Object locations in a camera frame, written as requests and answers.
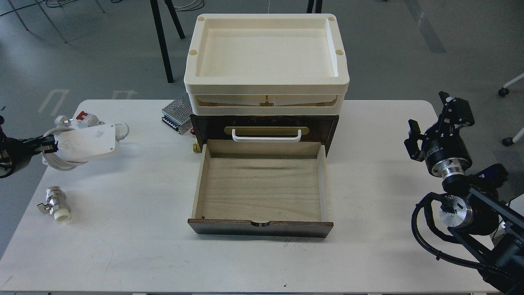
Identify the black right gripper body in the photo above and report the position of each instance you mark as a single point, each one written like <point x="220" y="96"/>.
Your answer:
<point x="444" y="151"/>

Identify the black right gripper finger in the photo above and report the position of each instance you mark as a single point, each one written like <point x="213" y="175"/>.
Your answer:
<point x="444" y="96"/>
<point x="411" y="143"/>

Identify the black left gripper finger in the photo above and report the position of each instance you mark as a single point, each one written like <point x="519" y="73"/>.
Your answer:
<point x="41" y="144"/>

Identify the white charger with cable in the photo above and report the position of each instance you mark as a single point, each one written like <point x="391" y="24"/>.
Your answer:
<point x="80" y="145"/>

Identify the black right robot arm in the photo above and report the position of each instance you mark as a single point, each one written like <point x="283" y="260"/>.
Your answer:
<point x="469" y="212"/>

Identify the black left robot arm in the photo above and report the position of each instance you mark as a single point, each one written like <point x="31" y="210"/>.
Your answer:
<point x="16" y="154"/>

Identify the white red circuit breaker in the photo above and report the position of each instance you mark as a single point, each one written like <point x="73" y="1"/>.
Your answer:
<point x="85" y="120"/>

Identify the metal valve white fitting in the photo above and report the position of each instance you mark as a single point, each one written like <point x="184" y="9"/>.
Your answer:
<point x="56" y="205"/>

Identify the metal mesh power supply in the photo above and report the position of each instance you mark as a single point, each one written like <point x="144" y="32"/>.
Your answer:
<point x="177" y="115"/>

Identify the grey chair legs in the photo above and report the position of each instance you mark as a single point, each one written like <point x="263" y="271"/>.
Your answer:
<point x="45" y="23"/>

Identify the brass fitting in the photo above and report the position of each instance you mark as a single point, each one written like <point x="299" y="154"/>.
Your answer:
<point x="196" y="147"/>

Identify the black table leg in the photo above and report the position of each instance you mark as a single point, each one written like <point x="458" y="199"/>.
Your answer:
<point x="161" y="36"/>
<point x="314" y="6"/>

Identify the black table leg right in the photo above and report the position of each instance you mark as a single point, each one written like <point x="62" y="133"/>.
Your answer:
<point x="314" y="6"/>

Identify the open wooden drawer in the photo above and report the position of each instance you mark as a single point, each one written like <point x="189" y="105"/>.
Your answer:
<point x="262" y="189"/>

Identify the cream plastic tray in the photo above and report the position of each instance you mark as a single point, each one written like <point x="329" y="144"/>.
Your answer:
<point x="266" y="65"/>

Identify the white drawer handle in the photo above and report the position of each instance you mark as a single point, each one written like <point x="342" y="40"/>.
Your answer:
<point x="266" y="139"/>

